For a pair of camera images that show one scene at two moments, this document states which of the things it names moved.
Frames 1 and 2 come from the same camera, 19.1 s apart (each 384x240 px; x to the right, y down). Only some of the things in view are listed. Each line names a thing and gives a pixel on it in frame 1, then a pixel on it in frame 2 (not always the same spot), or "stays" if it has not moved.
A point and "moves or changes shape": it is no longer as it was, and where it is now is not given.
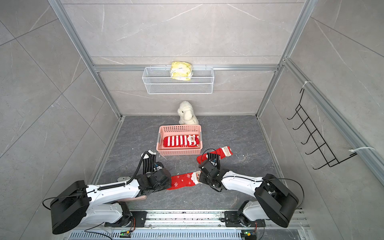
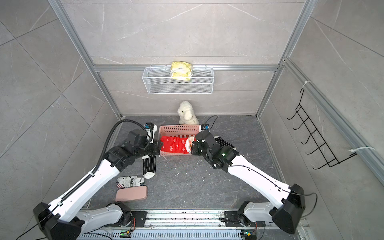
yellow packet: [180, 69] stays
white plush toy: [187, 115] stays
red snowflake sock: [184, 180] → [181, 145]
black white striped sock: [149, 161] stays
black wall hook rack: [323, 149] stays
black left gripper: [169, 184] → [156, 145]
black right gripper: [202, 179] → [194, 150]
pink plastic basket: [172, 130] stays
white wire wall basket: [159, 81] stays
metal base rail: [190, 225] stays
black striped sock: [211, 156] moves or changes shape
